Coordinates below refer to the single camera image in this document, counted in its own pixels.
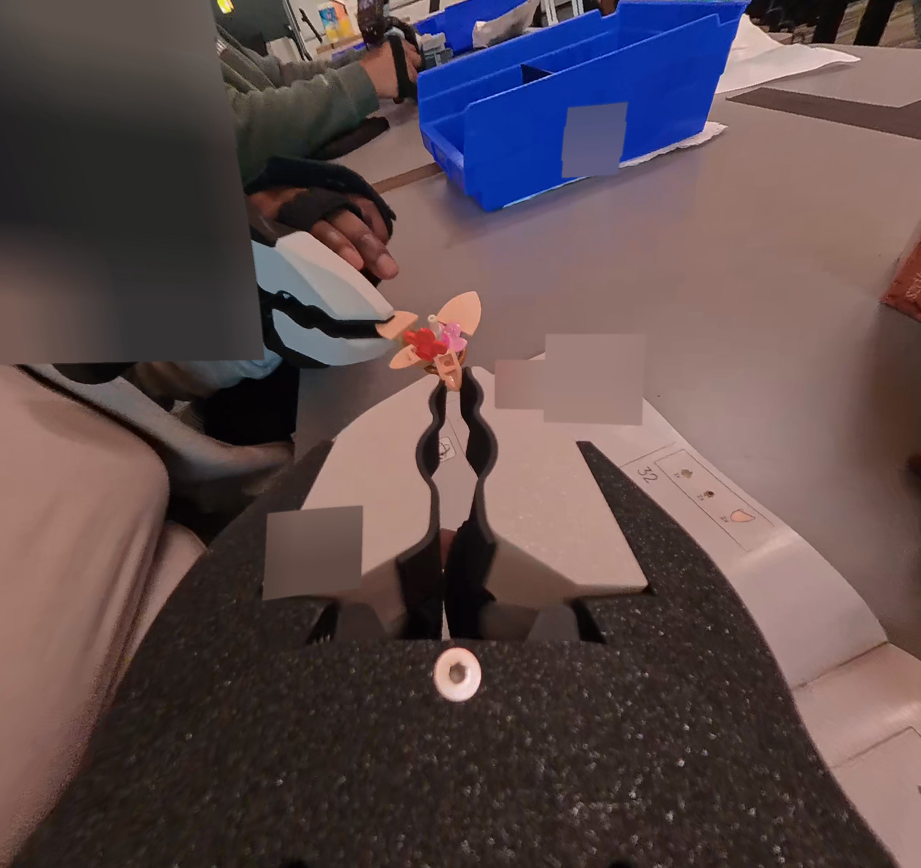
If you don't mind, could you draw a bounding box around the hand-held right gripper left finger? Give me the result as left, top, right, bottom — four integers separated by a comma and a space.
301, 379, 446, 639

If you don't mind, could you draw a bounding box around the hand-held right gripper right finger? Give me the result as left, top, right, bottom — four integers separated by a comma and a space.
460, 366, 650, 606

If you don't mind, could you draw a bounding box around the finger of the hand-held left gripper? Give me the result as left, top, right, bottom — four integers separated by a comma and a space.
252, 231, 397, 325
270, 307, 394, 367

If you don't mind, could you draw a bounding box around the peach petal brick flower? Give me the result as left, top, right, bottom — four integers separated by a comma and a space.
378, 291, 484, 390

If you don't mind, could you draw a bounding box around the grey desk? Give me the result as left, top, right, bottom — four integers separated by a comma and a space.
291, 41, 921, 668

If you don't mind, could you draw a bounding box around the dark desk cover strip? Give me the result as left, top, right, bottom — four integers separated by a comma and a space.
727, 87, 921, 141

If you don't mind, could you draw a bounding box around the person's left hand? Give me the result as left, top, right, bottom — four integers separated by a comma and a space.
245, 156, 400, 286

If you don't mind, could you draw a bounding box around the white instruction booklet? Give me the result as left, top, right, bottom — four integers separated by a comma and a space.
425, 353, 921, 868

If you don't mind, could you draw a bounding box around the large blue plastic bin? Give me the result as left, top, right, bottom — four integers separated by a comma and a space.
417, 0, 751, 213

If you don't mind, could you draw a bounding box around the yellow and blue carton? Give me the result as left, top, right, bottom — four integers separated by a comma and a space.
317, 0, 358, 45

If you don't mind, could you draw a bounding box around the small blue plastic bin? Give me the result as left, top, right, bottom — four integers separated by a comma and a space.
413, 0, 532, 56

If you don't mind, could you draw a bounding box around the crumpled white plastic bag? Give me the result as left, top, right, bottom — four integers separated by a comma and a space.
471, 1, 542, 47

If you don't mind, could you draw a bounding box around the large white paper sheet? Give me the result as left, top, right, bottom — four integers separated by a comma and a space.
714, 18, 862, 95

